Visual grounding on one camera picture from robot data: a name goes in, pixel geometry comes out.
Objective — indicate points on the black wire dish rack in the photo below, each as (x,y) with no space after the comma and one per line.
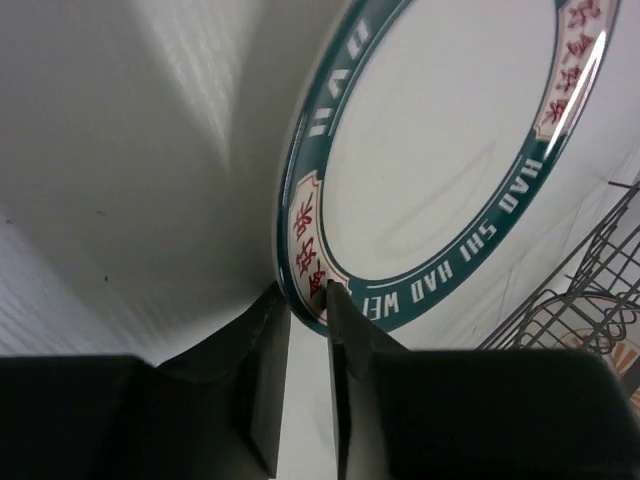
(606,261)

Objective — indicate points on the blue rimmed white plate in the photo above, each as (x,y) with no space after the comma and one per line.
(423,137)

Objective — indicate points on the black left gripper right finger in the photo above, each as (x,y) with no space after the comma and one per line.
(471,414)

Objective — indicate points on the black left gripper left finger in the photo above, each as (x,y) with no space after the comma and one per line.
(212,412)

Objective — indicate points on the orange sunburst plate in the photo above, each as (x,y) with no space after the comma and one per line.
(601,324)

